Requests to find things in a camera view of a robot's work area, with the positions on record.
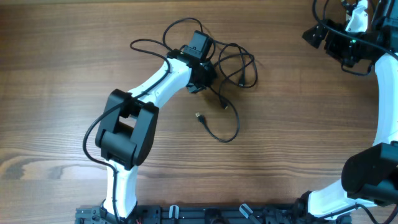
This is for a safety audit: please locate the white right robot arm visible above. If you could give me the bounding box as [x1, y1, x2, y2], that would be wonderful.
[296, 0, 397, 222]

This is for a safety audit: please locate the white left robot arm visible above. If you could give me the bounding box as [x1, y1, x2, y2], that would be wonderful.
[95, 30, 216, 223]

